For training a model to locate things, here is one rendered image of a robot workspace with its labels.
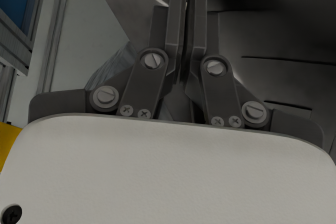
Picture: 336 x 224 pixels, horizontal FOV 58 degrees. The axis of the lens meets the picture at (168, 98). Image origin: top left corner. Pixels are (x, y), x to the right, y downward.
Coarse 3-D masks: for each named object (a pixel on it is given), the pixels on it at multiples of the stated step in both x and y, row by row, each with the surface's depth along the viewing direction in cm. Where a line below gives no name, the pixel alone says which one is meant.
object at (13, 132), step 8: (0, 128) 54; (8, 128) 57; (16, 128) 60; (0, 136) 54; (8, 136) 57; (16, 136) 61; (0, 144) 55; (8, 144) 58; (0, 152) 55; (8, 152) 58; (0, 160) 55; (0, 168) 55
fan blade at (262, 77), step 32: (128, 0) 20; (160, 0) 18; (224, 0) 16; (256, 0) 15; (288, 0) 14; (320, 0) 13; (128, 32) 22; (224, 32) 17; (256, 32) 15; (288, 32) 15; (320, 32) 14; (256, 64) 16; (288, 64) 15; (320, 64) 14; (256, 96) 17; (288, 96) 16; (320, 96) 15
